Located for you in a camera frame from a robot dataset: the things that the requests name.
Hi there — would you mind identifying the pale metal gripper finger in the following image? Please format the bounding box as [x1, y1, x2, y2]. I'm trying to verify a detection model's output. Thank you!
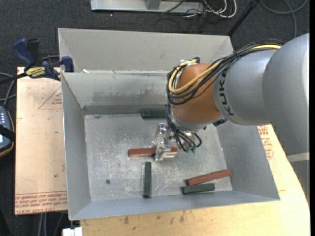
[151, 138, 164, 153]
[154, 147, 173, 162]

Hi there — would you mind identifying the red-brown flat block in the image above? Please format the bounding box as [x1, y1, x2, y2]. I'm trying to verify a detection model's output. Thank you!
[127, 146, 178, 158]
[185, 169, 233, 186]

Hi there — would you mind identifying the dark green flat block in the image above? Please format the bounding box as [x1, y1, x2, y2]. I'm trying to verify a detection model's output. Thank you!
[181, 183, 216, 195]
[142, 161, 152, 199]
[141, 109, 167, 119]

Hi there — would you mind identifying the grey metal bin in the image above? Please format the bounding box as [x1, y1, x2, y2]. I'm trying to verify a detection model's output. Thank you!
[58, 28, 281, 221]

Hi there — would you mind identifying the brown cardboard board, red print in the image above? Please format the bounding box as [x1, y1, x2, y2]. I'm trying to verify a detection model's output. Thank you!
[14, 66, 275, 216]

